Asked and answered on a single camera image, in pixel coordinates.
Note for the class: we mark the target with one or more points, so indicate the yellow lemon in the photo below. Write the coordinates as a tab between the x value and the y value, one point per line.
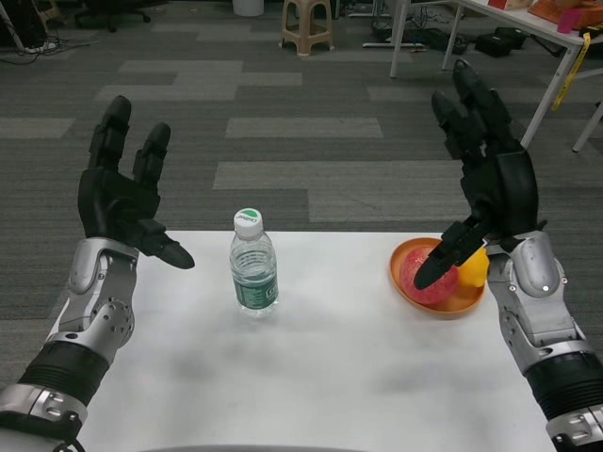
473	273

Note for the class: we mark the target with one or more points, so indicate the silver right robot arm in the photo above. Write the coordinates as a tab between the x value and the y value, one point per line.
542	315

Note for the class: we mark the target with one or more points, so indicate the white metal-frame table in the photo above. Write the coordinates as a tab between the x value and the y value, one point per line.
542	80

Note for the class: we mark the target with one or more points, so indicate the clear water bottle green label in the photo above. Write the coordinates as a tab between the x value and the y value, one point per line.
253	278

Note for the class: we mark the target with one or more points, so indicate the black bag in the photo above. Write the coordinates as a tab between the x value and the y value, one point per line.
499	41

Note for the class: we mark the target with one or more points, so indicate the red apple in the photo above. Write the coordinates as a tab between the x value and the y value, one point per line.
440	292

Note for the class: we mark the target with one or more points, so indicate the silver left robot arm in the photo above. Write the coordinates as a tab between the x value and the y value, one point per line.
94	306

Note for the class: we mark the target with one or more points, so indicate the beige plastic stool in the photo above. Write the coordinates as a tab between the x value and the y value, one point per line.
307	28

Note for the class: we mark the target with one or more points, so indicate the white power strip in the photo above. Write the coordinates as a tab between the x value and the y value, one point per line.
41	47

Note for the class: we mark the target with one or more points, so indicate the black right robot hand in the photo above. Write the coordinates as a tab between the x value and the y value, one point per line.
511	193

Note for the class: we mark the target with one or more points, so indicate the black office chair base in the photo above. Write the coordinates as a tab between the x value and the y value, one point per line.
113	14

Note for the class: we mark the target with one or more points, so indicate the white waste bin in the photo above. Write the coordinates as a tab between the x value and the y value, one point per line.
248	5

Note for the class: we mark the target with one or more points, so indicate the pink plastic item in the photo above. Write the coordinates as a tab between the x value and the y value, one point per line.
570	21

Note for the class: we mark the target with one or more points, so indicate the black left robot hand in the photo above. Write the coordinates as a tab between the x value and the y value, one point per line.
113	202

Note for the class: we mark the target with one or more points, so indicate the orange box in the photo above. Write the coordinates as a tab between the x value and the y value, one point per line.
551	8

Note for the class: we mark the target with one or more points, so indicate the white desk foot bar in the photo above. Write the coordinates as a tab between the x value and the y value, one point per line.
377	44

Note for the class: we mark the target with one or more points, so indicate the orange plastic plate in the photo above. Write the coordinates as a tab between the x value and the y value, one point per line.
464	303

